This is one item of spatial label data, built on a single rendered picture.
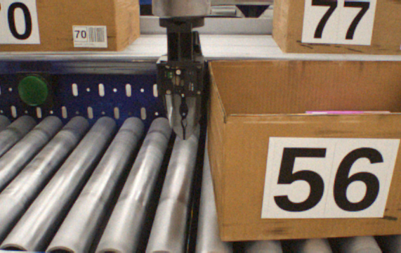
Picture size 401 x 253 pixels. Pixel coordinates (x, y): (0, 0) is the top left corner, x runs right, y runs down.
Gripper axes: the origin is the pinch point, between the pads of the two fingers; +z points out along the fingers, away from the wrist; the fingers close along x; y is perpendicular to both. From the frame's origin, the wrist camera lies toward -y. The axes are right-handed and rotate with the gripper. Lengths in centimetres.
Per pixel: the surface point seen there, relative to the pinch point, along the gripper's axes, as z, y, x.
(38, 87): -1.8, -20.9, -35.1
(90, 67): -6.0, -22.7, -23.2
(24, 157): 6.5, -1.3, -31.1
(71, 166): 5.3, 4.1, -19.8
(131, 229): 5.9, 21.5, -5.6
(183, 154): 5.3, -1.6, -0.4
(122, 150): 5.7, -4.1, -12.4
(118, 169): 6.4, 2.8, -11.7
